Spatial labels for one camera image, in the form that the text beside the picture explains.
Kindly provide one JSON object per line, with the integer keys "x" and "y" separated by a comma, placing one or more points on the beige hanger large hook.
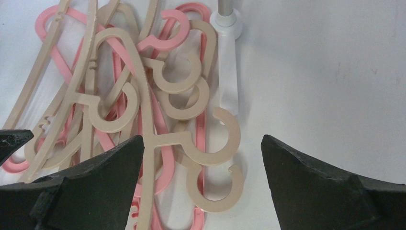
{"x": 194, "y": 159}

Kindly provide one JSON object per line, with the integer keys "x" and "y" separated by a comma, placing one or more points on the pink hanger top hook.
{"x": 165, "y": 35}

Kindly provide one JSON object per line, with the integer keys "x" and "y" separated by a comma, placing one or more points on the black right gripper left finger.
{"x": 93, "y": 195}

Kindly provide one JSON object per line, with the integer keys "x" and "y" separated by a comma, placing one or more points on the beige hanger left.
{"x": 82, "y": 123}

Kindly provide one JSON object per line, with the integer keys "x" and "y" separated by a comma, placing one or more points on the white clothes rack frame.
{"x": 227, "y": 22}

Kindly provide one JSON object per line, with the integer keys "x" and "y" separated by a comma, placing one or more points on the pink hanger long bar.
{"x": 200, "y": 128}

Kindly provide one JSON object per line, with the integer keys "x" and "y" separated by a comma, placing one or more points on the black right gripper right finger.
{"x": 310, "y": 194}

